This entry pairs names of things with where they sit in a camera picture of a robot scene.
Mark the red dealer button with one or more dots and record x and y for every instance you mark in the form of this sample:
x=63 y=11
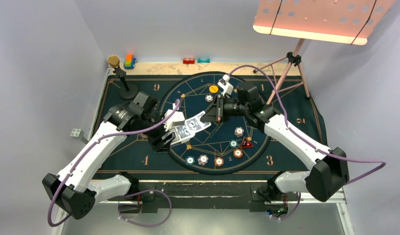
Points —
x=246 y=143

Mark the yellow big blind button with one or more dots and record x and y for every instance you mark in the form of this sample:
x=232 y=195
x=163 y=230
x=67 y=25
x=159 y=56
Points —
x=213 y=89

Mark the pink music stand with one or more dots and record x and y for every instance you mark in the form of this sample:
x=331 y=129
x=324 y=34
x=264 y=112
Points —
x=338 y=21

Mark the dark green rectangular poker mat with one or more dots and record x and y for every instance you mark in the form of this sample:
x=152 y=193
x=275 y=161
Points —
x=136 y=157

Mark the teal chips seat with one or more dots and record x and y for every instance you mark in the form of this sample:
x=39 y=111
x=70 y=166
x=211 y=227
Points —
x=233 y=144

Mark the orange green blue toy blocks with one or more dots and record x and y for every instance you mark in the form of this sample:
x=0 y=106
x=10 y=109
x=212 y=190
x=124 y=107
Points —
x=130 y=61

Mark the round blue poker mat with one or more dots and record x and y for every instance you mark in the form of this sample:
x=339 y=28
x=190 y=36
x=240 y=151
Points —
x=213 y=141

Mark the teal toy block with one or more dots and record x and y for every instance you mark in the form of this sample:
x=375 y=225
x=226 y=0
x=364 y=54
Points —
x=203 y=60

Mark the orange chips seat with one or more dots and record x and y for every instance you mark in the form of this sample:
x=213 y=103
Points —
x=237 y=153

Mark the pink blue poker chip stack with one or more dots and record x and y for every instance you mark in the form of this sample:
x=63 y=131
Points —
x=202 y=160

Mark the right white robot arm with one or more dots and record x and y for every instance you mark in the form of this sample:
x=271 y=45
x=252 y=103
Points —
x=327 y=169

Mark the pink chips seat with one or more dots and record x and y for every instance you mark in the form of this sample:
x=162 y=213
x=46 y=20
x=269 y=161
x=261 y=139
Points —
x=209 y=98
x=239 y=131

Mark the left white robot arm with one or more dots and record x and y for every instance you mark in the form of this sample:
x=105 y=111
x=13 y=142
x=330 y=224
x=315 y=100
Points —
x=71 y=188

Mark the orange poker chip stack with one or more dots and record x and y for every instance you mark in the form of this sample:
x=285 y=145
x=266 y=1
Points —
x=219 y=161

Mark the blue playing card deck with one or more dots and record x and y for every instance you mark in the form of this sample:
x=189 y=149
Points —
x=181 y=134

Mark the red toy block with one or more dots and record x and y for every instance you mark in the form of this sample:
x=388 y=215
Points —
x=188 y=60

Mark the black aluminium mounting rail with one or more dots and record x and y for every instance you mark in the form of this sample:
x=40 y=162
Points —
x=231 y=195

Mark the teal poker chip stack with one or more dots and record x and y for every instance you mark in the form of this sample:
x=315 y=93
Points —
x=190 y=160

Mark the grey lego brick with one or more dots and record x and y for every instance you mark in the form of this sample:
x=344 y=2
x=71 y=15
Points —
x=79 y=135

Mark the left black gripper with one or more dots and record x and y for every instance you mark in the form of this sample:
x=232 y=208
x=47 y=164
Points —
x=157 y=143

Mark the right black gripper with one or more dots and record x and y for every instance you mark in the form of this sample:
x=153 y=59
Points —
x=216 y=112

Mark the playing card being pulled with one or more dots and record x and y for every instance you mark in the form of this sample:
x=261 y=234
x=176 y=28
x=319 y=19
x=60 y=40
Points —
x=194 y=124

